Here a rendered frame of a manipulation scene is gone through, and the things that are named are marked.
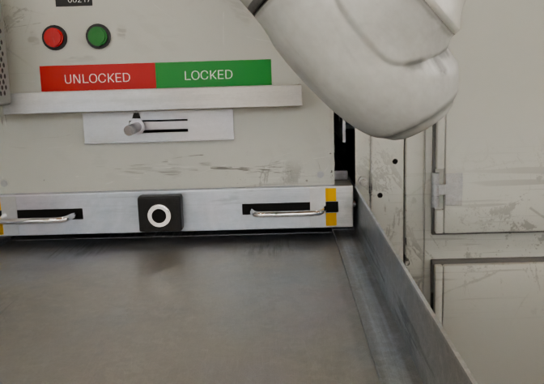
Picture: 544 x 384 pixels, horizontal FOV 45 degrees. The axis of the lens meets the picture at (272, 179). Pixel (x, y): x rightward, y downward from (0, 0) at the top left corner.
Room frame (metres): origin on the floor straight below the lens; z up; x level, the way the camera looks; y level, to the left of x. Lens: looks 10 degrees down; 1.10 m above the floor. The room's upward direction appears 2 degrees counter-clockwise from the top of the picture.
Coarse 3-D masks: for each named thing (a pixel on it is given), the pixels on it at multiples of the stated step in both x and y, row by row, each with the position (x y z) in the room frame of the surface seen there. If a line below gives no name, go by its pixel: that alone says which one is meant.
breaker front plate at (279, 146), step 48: (48, 0) 0.91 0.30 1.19; (96, 0) 0.91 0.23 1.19; (144, 0) 0.91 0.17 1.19; (192, 0) 0.91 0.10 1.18; (144, 48) 0.91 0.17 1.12; (192, 48) 0.91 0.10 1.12; (240, 48) 0.91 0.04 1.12; (0, 144) 0.91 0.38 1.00; (48, 144) 0.91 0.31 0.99; (96, 144) 0.91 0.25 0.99; (144, 144) 0.91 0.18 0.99; (192, 144) 0.91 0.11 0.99; (240, 144) 0.91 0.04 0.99; (288, 144) 0.91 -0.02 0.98; (0, 192) 0.91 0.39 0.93; (48, 192) 0.91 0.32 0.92
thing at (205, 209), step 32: (64, 192) 0.91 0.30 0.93; (96, 192) 0.90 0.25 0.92; (128, 192) 0.90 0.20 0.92; (160, 192) 0.90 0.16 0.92; (192, 192) 0.90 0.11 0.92; (224, 192) 0.90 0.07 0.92; (256, 192) 0.90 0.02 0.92; (288, 192) 0.90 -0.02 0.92; (352, 192) 0.90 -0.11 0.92; (32, 224) 0.90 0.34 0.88; (64, 224) 0.90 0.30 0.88; (96, 224) 0.90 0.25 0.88; (128, 224) 0.90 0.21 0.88; (192, 224) 0.90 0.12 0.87; (224, 224) 0.90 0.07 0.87; (256, 224) 0.90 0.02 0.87; (288, 224) 0.90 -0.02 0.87; (352, 224) 0.90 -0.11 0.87
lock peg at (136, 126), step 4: (136, 116) 0.91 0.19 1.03; (136, 120) 0.91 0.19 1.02; (140, 120) 0.91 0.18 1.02; (132, 124) 0.87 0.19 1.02; (136, 124) 0.89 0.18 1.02; (140, 124) 0.90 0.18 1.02; (124, 128) 0.86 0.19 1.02; (128, 128) 0.86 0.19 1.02; (132, 128) 0.86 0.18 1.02; (136, 128) 0.87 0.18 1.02; (140, 128) 0.90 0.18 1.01; (144, 128) 0.91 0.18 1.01; (124, 132) 0.86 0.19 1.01; (128, 132) 0.86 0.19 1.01; (132, 132) 0.86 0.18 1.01; (136, 132) 0.88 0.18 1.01; (140, 132) 0.91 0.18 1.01
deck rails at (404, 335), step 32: (352, 256) 0.80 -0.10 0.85; (384, 256) 0.66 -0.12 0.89; (352, 288) 0.68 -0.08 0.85; (384, 288) 0.66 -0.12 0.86; (416, 288) 0.50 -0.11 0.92; (384, 320) 0.59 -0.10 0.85; (416, 320) 0.49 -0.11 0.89; (384, 352) 0.52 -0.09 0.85; (416, 352) 0.49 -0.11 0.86; (448, 352) 0.39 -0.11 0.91
